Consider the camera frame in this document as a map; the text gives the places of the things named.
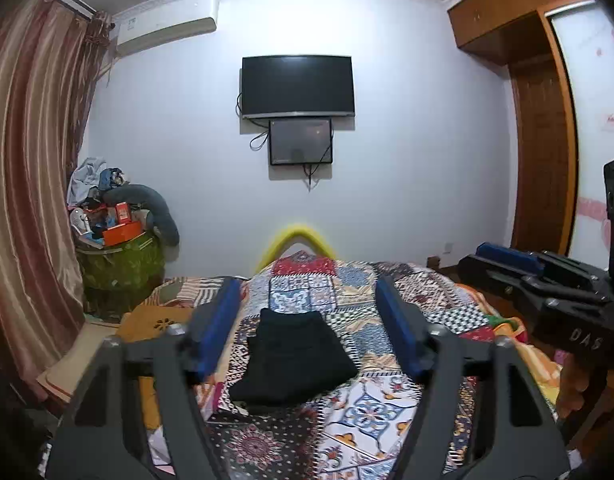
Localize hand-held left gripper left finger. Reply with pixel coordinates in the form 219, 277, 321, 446
47, 276, 244, 480

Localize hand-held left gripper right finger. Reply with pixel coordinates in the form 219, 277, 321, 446
376, 275, 572, 480

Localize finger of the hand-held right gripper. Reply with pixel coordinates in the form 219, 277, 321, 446
459, 254, 614, 311
476, 242, 614, 286

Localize black pants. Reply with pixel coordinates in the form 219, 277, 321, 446
228, 308, 358, 416

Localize striped cloth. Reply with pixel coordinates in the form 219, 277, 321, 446
146, 275, 248, 311

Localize orange fleece blanket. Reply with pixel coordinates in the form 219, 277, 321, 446
457, 282, 562, 411

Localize orange floral bedsheet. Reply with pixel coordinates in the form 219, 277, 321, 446
118, 305, 195, 431

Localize patchwork printed blanket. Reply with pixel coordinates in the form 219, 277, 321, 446
147, 252, 502, 480

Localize wooden door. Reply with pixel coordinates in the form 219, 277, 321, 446
509, 57, 572, 256

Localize orange box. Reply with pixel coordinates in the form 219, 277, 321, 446
102, 223, 144, 247

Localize tan cardboard sheet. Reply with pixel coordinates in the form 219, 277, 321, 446
37, 317, 122, 401

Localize pile of clothes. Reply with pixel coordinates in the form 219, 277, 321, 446
68, 156, 130, 208

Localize small black monitor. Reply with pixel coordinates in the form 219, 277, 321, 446
268, 117, 334, 167

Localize wooden wardrobe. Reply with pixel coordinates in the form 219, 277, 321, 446
447, 0, 614, 286

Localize striped brown curtain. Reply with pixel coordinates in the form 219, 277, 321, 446
0, 0, 112, 411

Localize white air conditioner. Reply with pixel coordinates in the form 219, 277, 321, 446
114, 0, 220, 56

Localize yellow curved bed frame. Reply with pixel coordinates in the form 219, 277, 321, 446
254, 222, 336, 275

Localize black wall television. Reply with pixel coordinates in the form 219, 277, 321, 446
241, 55, 356, 120

